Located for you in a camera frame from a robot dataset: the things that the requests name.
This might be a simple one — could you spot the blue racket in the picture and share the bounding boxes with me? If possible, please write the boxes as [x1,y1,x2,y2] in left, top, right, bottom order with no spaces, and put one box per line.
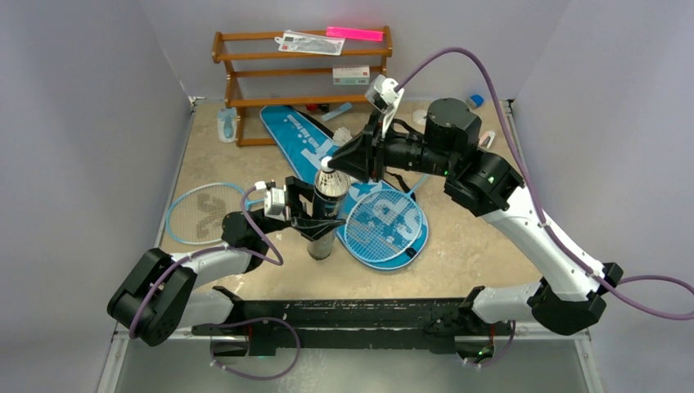
[164,183,244,246]
[336,175,430,271]

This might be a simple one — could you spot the red black stamp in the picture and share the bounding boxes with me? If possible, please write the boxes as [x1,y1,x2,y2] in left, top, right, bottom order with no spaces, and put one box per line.
[304,103,330,114]

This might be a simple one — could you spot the clear tube lid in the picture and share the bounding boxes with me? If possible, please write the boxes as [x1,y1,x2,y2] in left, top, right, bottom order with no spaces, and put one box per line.
[412,110,428,125]

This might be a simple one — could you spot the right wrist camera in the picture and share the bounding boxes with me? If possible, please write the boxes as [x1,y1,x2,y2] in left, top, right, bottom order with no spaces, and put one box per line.
[365,75,404,138]

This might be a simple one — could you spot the pink ruler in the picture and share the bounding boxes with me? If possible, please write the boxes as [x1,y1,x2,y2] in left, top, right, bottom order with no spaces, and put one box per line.
[326,26,385,42]

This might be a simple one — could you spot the black shuttlecock tube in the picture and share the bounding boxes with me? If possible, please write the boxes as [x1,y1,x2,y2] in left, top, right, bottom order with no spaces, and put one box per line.
[306,170,349,261]

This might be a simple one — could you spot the wooden shelf rack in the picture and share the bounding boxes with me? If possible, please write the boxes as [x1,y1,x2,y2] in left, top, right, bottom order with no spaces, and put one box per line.
[211,25,393,147]

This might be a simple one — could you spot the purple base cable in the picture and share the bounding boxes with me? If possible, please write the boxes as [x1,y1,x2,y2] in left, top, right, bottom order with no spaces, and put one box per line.
[209,317,301,382]

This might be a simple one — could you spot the white plastic package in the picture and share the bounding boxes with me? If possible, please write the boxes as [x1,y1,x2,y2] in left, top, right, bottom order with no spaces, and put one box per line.
[274,30,345,56]

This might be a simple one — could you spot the blue white eraser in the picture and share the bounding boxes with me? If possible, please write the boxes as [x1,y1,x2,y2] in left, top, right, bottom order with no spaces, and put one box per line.
[468,94,484,109]

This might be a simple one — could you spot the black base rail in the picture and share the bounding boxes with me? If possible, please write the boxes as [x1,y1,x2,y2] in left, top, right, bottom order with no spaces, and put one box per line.
[192,297,512,357]

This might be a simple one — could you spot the white green small box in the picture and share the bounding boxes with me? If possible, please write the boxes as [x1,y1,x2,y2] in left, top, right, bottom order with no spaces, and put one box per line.
[332,65,371,86]

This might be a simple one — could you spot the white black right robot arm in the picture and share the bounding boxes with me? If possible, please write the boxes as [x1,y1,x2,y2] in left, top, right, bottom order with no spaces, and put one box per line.
[328,98,623,336]

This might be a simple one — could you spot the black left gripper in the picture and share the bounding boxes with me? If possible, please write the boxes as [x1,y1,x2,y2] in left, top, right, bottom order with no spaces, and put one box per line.
[258,178,345,240]

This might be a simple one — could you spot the pink white small clip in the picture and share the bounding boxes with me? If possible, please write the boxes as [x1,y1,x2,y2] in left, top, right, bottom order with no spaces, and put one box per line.
[478,130,496,150]

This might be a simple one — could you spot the blue white packaged item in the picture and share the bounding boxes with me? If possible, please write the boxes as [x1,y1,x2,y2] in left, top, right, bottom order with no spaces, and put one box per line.
[217,107,237,143]

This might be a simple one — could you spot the blue racket bag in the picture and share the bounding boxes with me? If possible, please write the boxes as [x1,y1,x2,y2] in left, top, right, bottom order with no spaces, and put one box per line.
[259,105,430,271]

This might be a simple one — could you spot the shuttlecock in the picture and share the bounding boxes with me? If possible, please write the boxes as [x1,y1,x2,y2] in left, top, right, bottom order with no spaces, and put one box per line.
[332,127,353,147]
[314,156,351,198]

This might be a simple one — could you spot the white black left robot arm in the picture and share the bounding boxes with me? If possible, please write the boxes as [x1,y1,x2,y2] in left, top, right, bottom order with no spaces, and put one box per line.
[106,177,345,346]

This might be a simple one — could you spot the blue racket on bag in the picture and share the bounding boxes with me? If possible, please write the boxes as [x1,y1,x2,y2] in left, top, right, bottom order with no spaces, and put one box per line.
[336,175,430,271]

